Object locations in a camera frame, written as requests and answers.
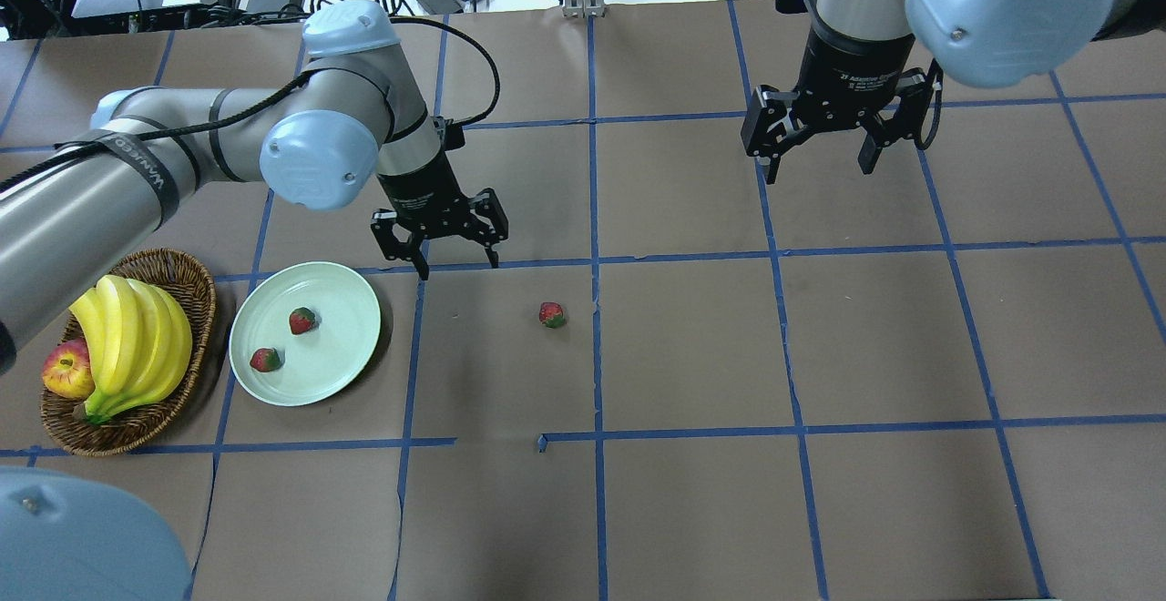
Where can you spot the red yellow apple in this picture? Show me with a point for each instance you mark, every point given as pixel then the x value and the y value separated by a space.
pixel 67 370

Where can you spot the light green plate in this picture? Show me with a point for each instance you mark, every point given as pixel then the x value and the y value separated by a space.
pixel 322 362

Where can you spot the yellow banana bunch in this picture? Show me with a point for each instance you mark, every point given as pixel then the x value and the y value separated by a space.
pixel 140 342

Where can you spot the woven wicker basket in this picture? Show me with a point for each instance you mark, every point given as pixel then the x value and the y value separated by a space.
pixel 192 286

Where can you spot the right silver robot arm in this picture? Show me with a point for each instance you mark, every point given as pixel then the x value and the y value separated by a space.
pixel 986 44

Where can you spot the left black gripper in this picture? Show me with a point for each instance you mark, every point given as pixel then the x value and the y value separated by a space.
pixel 424 188

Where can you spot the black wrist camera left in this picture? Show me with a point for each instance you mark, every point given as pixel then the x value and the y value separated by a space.
pixel 450 132

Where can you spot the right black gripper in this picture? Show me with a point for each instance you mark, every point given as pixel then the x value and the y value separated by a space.
pixel 843 68

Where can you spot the red strawberry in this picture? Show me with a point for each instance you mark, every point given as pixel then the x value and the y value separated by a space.
pixel 552 315
pixel 302 320
pixel 265 359

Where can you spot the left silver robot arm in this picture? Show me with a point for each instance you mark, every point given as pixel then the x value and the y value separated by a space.
pixel 354 112

